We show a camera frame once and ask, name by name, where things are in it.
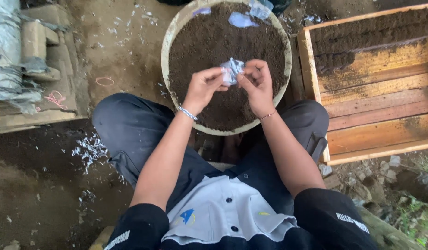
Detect round basin of soil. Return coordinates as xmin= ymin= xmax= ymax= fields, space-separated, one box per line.
xmin=161 ymin=0 xmax=293 ymax=136

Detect person's right hand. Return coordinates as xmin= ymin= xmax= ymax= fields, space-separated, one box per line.
xmin=236 ymin=59 xmax=276 ymax=119

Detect person's left hand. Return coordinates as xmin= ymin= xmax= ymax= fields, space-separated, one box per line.
xmin=182 ymin=67 xmax=230 ymax=116

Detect wooden seedling tray with soil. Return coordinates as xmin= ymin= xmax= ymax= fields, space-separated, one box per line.
xmin=297 ymin=3 xmax=428 ymax=166

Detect small clear plastic bag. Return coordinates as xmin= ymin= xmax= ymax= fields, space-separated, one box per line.
xmin=220 ymin=58 xmax=245 ymax=87

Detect heap of stone rubble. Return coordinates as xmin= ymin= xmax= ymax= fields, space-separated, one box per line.
xmin=318 ymin=154 xmax=428 ymax=223

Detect pink rubber bands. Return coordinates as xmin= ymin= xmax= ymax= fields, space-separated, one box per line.
xmin=44 ymin=91 xmax=69 ymax=111

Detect person's grey and black shirt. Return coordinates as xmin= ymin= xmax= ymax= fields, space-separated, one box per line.
xmin=104 ymin=175 xmax=379 ymax=250

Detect heap of plastic shreds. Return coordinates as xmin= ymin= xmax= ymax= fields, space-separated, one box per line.
xmin=71 ymin=134 xmax=110 ymax=174

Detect person's dark trousers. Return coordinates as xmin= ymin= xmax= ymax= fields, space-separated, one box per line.
xmin=92 ymin=92 xmax=330 ymax=214

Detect pink thread bracelet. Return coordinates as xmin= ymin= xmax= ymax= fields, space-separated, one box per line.
xmin=258 ymin=110 xmax=278 ymax=121

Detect silver braided bracelet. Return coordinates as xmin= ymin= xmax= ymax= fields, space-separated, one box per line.
xmin=178 ymin=106 xmax=198 ymax=121

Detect grey plastic sheeting roll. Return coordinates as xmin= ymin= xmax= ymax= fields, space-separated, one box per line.
xmin=0 ymin=0 xmax=42 ymax=115

